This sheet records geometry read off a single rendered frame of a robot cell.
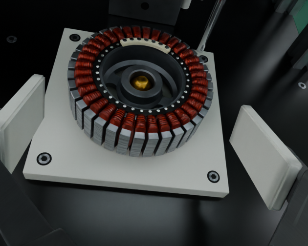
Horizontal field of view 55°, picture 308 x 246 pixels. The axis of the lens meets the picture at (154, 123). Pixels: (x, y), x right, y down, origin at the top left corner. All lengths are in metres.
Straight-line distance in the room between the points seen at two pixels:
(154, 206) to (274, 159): 0.10
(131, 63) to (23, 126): 0.13
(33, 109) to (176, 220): 0.13
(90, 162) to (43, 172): 0.03
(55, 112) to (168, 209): 0.11
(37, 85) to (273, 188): 0.14
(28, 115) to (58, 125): 0.07
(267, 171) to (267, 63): 0.21
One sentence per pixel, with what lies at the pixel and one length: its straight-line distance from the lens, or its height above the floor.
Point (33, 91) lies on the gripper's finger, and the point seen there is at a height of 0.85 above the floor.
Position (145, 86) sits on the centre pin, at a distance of 0.23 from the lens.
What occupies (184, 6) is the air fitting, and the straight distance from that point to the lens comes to 0.35.
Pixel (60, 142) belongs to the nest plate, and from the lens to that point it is 0.23.
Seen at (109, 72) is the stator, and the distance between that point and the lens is 0.25.
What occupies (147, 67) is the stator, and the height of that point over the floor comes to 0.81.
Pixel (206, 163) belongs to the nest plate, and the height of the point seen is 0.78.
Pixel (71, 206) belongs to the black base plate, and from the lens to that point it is 0.22.
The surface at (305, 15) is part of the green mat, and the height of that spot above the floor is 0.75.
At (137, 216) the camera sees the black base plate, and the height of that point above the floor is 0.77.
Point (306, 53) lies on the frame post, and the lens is 0.36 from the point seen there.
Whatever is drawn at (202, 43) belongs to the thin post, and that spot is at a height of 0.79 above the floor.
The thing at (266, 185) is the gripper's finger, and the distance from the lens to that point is 0.17.
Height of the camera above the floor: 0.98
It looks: 56 degrees down
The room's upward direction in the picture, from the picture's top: 20 degrees clockwise
